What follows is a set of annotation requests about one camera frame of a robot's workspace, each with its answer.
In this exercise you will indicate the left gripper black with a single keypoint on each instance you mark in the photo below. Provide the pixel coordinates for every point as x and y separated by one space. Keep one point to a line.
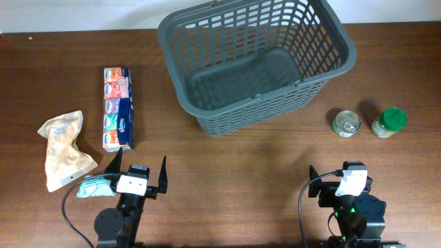
151 191

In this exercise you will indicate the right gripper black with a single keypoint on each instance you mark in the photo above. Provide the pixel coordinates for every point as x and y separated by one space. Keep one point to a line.
329 189

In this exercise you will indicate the glass jar green lid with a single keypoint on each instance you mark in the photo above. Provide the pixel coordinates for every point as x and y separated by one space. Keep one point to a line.
392 120

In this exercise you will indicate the grey plastic shopping basket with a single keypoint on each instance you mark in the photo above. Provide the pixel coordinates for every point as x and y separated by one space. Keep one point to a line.
238 62

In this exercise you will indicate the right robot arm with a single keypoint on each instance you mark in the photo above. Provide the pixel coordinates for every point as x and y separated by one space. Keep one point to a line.
359 215

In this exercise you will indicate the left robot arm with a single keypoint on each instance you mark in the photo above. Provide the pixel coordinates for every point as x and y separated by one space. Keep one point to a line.
118 226

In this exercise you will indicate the teal wet wipes pack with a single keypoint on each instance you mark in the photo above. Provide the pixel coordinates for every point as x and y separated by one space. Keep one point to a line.
95 187

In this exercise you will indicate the Kleenex tissue multipack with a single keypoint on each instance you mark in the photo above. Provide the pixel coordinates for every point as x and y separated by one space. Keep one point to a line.
118 108

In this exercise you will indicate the tin can with pull tab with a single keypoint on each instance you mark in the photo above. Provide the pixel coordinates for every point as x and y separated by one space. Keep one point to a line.
346 123

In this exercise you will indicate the crumpled brown paper pouch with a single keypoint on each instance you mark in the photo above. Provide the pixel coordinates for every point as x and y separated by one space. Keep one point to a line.
64 162

